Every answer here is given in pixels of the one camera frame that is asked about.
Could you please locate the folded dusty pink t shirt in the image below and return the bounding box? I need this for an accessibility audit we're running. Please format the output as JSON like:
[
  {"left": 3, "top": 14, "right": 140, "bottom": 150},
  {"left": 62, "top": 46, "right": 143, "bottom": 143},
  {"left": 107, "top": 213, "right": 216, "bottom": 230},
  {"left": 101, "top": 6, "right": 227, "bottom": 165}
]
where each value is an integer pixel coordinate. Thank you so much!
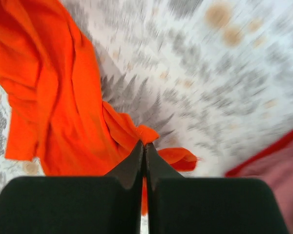
[{"left": 239, "top": 141, "right": 293, "bottom": 234}]

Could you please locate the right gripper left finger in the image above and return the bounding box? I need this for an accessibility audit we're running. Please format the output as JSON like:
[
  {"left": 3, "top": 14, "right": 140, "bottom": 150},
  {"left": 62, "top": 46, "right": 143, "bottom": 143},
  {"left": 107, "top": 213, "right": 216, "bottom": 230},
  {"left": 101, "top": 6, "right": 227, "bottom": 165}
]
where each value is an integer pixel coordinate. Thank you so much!
[{"left": 0, "top": 141, "right": 144, "bottom": 234}]

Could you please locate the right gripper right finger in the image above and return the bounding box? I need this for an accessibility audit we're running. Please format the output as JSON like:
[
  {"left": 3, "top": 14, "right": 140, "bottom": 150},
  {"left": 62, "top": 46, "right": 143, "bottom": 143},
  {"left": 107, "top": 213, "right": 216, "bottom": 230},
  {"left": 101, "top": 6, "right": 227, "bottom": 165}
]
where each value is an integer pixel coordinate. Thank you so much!
[{"left": 145, "top": 144, "right": 288, "bottom": 234}]

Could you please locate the folded red t shirt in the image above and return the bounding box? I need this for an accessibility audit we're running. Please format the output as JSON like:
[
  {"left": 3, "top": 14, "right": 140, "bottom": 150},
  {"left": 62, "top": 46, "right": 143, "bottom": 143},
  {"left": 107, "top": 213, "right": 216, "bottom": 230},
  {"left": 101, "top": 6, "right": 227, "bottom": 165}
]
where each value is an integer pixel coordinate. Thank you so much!
[{"left": 225, "top": 130, "right": 293, "bottom": 177}]

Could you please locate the orange t shirt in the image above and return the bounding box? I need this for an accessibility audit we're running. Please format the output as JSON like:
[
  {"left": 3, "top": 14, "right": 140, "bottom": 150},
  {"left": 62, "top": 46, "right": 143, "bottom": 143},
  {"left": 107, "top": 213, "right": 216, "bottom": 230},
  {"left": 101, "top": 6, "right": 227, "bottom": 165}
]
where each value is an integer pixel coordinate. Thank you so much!
[{"left": 0, "top": 0, "right": 198, "bottom": 216}]

